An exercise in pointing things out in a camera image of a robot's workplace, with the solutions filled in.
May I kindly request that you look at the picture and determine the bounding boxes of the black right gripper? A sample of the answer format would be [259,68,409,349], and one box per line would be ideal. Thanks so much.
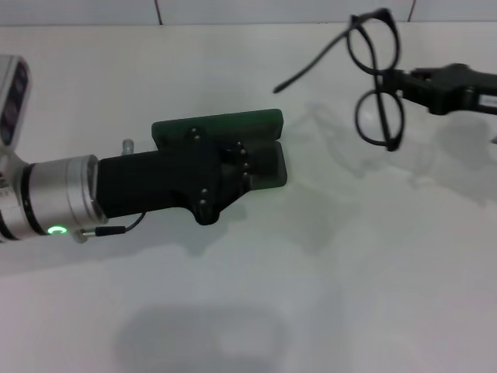
[384,63,497,117]

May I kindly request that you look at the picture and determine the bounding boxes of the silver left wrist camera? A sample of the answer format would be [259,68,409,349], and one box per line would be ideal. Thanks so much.
[0,54,32,148]

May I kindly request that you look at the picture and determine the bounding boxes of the green glasses case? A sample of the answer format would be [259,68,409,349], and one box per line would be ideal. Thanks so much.
[151,108,289,191]

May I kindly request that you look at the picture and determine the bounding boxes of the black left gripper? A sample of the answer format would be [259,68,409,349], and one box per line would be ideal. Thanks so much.
[96,127,255,226]

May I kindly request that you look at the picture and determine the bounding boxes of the left cable with silver plug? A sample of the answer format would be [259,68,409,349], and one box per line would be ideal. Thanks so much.
[71,211,147,245]

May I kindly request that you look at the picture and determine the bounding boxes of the black glasses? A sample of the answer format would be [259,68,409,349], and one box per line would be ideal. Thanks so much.
[273,8,407,152]

